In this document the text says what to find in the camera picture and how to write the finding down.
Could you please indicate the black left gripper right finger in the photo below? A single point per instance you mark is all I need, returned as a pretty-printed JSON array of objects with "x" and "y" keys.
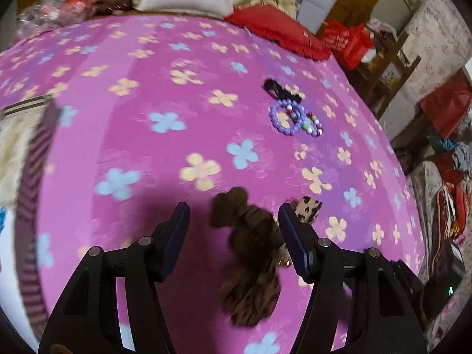
[{"x": 382, "y": 319}]

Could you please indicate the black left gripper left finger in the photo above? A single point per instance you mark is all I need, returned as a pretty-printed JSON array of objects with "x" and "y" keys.
[{"x": 85, "y": 317}]

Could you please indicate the leopard print hair bow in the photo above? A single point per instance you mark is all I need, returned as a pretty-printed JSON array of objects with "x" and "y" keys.
[{"x": 251, "y": 294}]

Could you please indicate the cream dotted scrunchie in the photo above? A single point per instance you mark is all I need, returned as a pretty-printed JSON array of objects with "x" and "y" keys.
[{"x": 16, "y": 132}]

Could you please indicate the white striped storage box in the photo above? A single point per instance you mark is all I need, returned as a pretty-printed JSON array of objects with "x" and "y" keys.
[{"x": 23, "y": 309}]

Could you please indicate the pink floral bed blanket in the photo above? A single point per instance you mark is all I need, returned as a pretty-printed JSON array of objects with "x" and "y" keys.
[{"x": 160, "y": 109}]

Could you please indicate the wooden chair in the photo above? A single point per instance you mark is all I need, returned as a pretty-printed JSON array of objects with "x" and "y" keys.
[{"x": 378, "y": 81}]

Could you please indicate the black hair clip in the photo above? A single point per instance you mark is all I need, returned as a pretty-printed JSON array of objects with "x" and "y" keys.
[{"x": 278, "y": 93}]

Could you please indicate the red shopping bag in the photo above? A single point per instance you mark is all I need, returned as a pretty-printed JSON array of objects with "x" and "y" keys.
[{"x": 348, "y": 44}]

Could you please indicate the red cushion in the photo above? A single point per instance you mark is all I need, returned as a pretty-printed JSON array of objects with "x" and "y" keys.
[{"x": 273, "y": 25}]

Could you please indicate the clear plastic bag pile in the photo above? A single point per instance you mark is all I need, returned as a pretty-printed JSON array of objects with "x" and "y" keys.
[{"x": 51, "y": 14}]

